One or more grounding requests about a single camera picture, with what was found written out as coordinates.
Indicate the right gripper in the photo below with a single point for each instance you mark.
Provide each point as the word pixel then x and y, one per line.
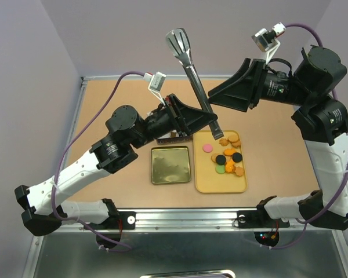
pixel 244 87

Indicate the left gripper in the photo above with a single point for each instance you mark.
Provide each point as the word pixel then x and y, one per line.
pixel 186 119

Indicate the pink macaron cookie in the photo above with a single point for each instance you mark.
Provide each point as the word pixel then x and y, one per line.
pixel 208 148

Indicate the orange swirl cookie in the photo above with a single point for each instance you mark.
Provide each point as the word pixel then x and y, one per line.
pixel 223 142

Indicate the black sandwich cookie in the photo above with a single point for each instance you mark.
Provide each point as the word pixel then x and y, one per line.
pixel 220 160
pixel 237 157

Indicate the metal serving tongs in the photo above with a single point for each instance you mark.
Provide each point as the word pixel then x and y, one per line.
pixel 179 44

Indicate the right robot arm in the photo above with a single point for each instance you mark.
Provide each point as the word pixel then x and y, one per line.
pixel 323 124

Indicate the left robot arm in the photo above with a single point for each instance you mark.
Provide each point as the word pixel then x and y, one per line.
pixel 46 206

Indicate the square cookie tin box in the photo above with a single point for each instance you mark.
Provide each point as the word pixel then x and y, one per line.
pixel 173 140

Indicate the beige round biscuit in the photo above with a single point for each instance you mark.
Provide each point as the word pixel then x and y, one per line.
pixel 214 156

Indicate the round tan sandwich cookie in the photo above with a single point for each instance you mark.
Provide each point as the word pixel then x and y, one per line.
pixel 233 138

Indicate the gold tin lid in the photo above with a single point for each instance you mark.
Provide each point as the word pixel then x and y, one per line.
pixel 170 165

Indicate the yellow serving tray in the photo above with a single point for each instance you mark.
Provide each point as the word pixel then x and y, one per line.
pixel 207 180

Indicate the green sandwich cookie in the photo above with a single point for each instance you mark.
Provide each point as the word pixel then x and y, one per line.
pixel 220 169

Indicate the metal tray at bottom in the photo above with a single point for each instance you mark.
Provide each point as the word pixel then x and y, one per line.
pixel 203 273

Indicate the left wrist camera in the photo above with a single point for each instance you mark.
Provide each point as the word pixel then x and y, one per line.
pixel 155 83

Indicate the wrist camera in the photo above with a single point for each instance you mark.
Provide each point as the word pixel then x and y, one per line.
pixel 267 41
pixel 155 83

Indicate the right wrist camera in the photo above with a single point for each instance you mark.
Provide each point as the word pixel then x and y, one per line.
pixel 267 41

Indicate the aluminium mounting rail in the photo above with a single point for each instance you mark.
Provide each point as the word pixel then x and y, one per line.
pixel 188 221

